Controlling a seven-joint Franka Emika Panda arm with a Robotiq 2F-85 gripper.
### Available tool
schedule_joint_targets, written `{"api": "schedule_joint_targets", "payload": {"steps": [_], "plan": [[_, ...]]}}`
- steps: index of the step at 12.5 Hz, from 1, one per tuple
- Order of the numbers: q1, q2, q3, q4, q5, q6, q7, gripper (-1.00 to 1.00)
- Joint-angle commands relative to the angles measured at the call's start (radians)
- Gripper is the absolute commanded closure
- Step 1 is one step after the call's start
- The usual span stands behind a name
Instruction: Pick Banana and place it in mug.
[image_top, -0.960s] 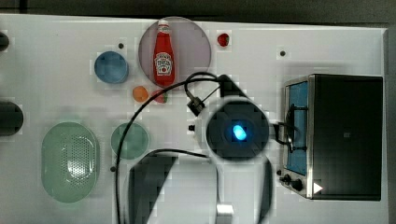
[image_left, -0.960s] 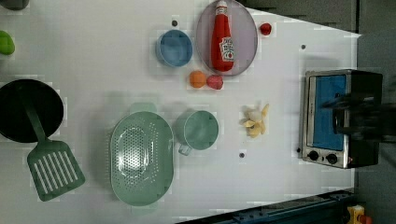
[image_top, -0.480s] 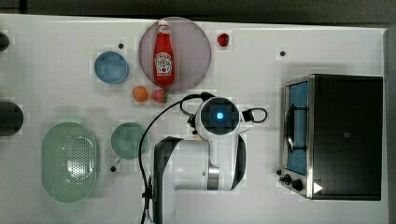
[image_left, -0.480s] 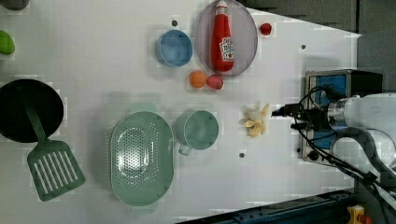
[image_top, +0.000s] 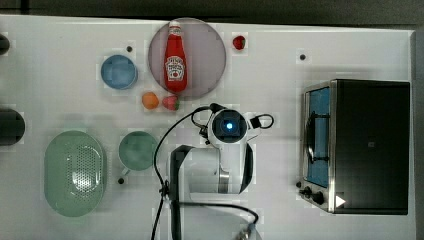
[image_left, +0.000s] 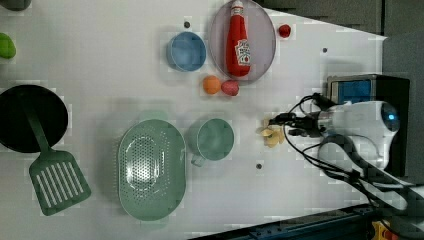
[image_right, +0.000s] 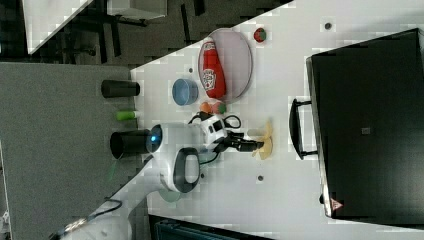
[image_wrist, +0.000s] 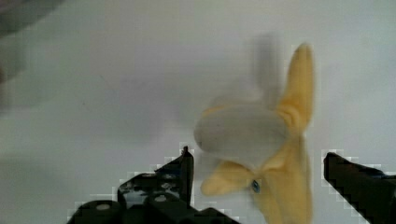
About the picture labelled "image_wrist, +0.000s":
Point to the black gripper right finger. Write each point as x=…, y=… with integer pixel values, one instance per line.
x=368, y=190

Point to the peeled toy banana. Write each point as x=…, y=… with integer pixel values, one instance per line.
x=263, y=149

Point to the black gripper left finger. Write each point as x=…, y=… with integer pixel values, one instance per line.
x=160, y=197

